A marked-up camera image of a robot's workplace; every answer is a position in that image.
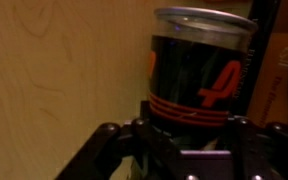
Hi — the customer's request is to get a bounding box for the orange book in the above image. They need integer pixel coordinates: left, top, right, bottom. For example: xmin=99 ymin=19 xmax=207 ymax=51
xmin=247 ymin=0 xmax=288 ymax=127

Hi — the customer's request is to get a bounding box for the dark book spine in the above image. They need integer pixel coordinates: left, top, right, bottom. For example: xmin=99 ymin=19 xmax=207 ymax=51
xmin=230 ymin=0 xmax=281 ymax=116

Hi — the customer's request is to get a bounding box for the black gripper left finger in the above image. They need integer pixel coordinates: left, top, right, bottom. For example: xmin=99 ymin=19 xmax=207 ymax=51
xmin=55 ymin=118 xmax=181 ymax=180

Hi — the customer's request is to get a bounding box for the black can with orange logo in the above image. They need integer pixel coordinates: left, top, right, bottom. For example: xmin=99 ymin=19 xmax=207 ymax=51
xmin=149 ymin=7 xmax=257 ymax=127

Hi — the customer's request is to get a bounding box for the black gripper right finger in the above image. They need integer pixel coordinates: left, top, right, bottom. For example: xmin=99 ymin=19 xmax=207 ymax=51
xmin=228 ymin=116 xmax=288 ymax=180

